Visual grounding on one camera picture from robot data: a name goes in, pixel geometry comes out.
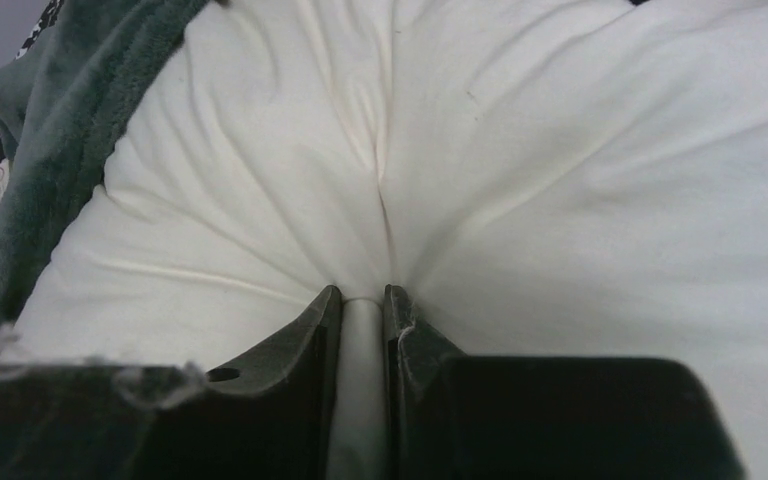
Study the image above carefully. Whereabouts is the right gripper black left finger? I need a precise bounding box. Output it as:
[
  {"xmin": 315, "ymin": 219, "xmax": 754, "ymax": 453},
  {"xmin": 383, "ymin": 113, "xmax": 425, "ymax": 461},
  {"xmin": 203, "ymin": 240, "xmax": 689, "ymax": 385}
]
[{"xmin": 0, "ymin": 286, "xmax": 343, "ymax": 479}]

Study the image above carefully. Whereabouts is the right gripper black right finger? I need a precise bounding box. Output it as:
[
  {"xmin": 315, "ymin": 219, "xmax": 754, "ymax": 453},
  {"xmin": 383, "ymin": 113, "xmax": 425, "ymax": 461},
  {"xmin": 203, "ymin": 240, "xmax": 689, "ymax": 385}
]
[{"xmin": 383, "ymin": 285, "xmax": 747, "ymax": 479}]

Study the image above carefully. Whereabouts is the white pillow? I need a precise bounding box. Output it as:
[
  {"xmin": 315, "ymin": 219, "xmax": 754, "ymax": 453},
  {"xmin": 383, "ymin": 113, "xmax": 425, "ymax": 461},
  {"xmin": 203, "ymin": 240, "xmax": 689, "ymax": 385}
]
[{"xmin": 0, "ymin": 1, "xmax": 768, "ymax": 479}]

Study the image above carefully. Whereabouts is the grey plush pillowcase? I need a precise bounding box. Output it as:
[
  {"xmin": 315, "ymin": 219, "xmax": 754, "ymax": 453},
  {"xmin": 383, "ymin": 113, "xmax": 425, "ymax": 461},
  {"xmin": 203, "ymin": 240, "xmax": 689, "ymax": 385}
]
[{"xmin": 0, "ymin": 1, "xmax": 204, "ymax": 326}]

